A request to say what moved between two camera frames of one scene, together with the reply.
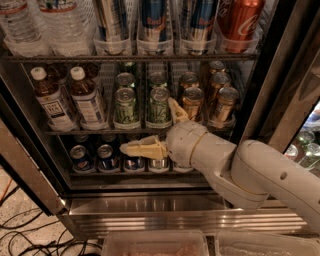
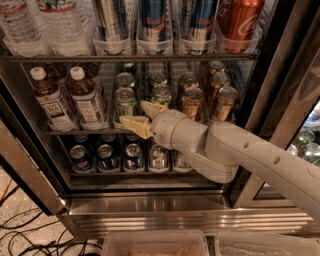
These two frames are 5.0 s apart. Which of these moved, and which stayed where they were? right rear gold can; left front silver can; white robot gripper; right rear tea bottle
Moved: white robot gripper
Stayed: left front silver can; right rear gold can; right rear tea bottle
